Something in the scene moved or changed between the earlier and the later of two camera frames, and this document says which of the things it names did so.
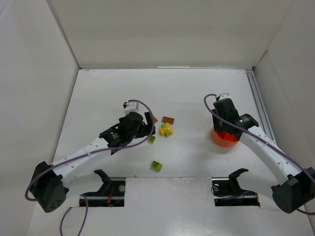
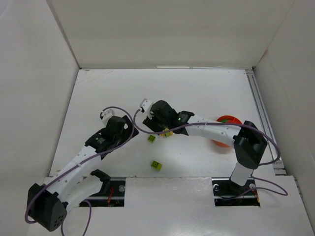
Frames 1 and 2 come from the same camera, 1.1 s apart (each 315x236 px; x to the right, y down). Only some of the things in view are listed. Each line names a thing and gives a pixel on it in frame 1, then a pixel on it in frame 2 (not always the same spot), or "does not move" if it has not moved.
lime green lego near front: x=156 y=166 does not move
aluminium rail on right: x=261 y=110 does not move
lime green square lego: x=151 y=139 does not move
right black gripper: x=222 y=126 -> x=152 y=123
